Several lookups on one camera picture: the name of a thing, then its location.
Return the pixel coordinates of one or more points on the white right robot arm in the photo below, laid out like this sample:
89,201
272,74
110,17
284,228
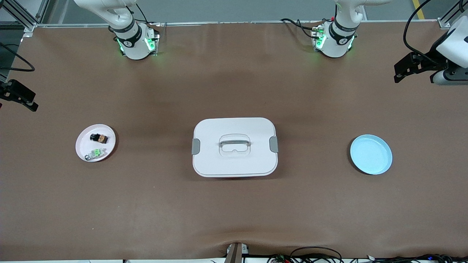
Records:
135,47

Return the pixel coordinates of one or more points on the metal table edge rail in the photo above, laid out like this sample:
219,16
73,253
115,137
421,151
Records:
219,23

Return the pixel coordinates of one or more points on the white lidded storage box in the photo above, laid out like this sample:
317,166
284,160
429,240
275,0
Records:
234,164

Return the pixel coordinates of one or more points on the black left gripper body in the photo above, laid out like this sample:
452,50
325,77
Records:
434,59

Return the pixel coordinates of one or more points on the green and clear switch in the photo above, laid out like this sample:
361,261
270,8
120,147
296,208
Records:
97,152

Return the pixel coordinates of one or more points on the pink round plate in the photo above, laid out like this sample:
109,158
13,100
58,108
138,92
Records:
86,138

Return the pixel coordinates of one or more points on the aluminium frame profile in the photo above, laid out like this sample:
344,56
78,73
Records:
25,16
448,18

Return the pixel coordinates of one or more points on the grey table edge bracket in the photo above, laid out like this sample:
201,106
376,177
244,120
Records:
236,254

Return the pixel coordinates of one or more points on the brown table mat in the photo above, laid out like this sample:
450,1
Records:
234,212

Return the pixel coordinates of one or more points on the light blue round plate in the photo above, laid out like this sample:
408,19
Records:
371,155

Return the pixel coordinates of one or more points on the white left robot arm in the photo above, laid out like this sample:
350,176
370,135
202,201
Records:
338,44

